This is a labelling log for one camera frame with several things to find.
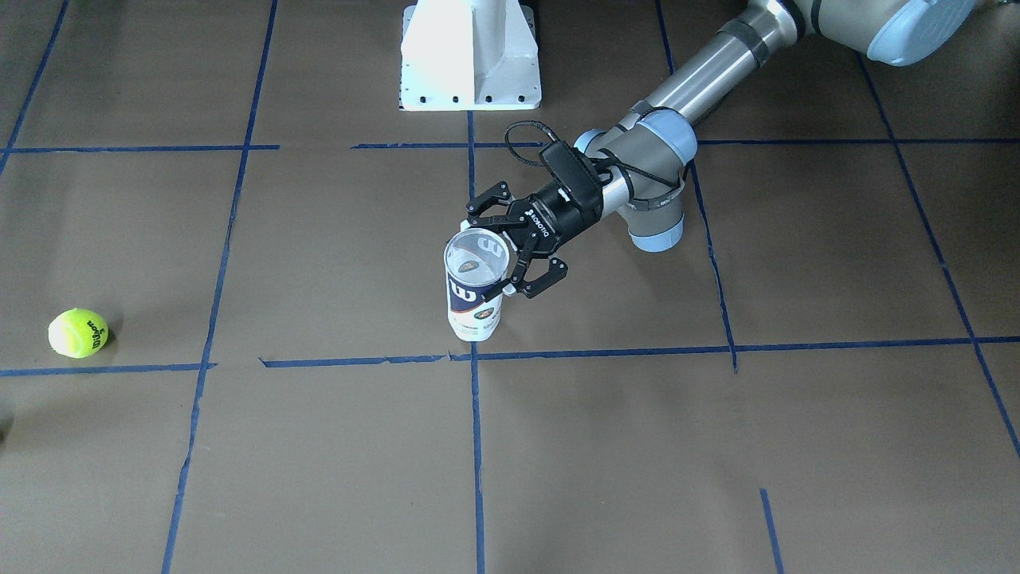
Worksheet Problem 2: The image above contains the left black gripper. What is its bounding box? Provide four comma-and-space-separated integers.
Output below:
465, 181, 604, 301

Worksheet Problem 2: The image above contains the clear tennis ball can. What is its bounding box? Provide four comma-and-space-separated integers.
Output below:
443, 226, 510, 342

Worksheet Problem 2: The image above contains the yellow tennis ball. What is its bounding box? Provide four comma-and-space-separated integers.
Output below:
48, 308, 109, 359

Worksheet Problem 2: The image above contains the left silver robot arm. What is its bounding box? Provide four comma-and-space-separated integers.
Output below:
465, 1, 974, 304

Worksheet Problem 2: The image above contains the black camera left wrist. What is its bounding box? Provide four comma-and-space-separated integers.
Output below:
539, 140, 604, 212

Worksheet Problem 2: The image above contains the white pedestal column base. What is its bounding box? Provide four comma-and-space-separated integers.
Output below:
398, 1, 543, 112

